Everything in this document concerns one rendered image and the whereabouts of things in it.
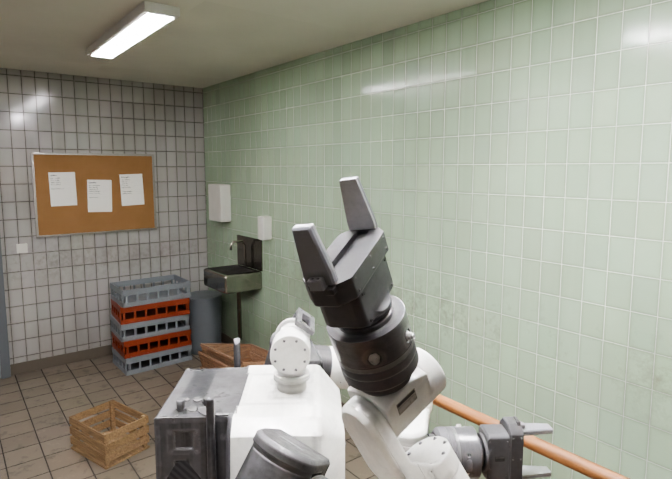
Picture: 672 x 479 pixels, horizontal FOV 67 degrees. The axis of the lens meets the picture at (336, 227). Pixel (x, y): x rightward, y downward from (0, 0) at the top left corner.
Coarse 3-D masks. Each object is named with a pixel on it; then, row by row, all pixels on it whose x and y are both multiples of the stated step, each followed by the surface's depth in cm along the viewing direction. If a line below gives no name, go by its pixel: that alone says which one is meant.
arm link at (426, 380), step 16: (416, 352) 56; (400, 368) 53; (416, 368) 58; (432, 368) 59; (352, 384) 55; (368, 384) 53; (384, 384) 53; (400, 384) 55; (416, 384) 57; (432, 384) 59; (368, 400) 56; (384, 400) 55; (400, 400) 55; (416, 400) 57; (432, 400) 60; (384, 416) 55; (400, 416) 56; (416, 416) 58; (400, 432) 57
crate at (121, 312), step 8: (112, 304) 460; (152, 304) 448; (160, 304) 451; (168, 304) 456; (176, 304) 460; (184, 304) 476; (112, 312) 462; (120, 312) 433; (128, 312) 468; (136, 312) 468; (144, 312) 468; (152, 312) 468; (160, 312) 468; (168, 312) 468; (176, 312) 460; (184, 312) 465; (120, 320) 434; (128, 320) 437; (136, 320) 441; (144, 320) 445
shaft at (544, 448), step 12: (444, 396) 129; (444, 408) 127; (456, 408) 124; (468, 408) 123; (468, 420) 122; (480, 420) 119; (492, 420) 117; (528, 444) 109; (540, 444) 107; (552, 444) 106; (552, 456) 104; (564, 456) 103; (576, 456) 102; (576, 468) 101; (588, 468) 99; (600, 468) 98
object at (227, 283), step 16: (240, 240) 457; (256, 240) 451; (240, 256) 478; (256, 256) 453; (208, 272) 453; (224, 272) 442; (240, 272) 442; (256, 272) 445; (224, 288) 429; (240, 288) 436; (256, 288) 446; (240, 304) 461; (240, 320) 463; (240, 336) 464
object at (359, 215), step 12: (348, 180) 54; (348, 192) 54; (360, 192) 54; (348, 204) 55; (360, 204) 54; (348, 216) 56; (360, 216) 55; (372, 216) 55; (360, 228) 56; (372, 228) 55
